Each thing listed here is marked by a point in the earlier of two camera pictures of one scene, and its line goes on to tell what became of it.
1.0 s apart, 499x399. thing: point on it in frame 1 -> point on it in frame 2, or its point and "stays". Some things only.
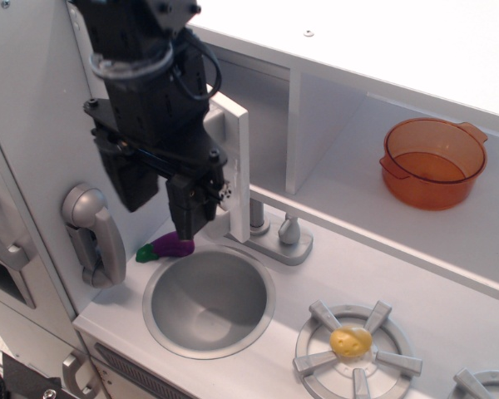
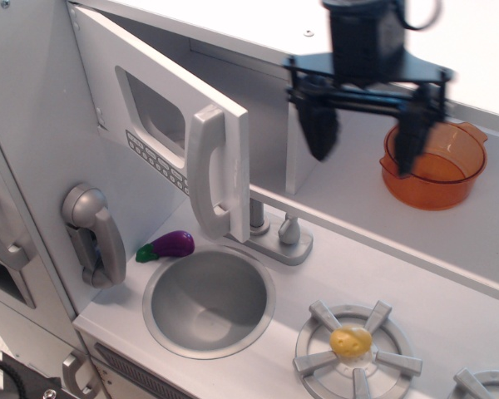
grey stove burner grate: [382, 372] stays
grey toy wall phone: [94, 237] stays
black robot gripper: [163, 118] -> [368, 66]
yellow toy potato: [350, 341] stays
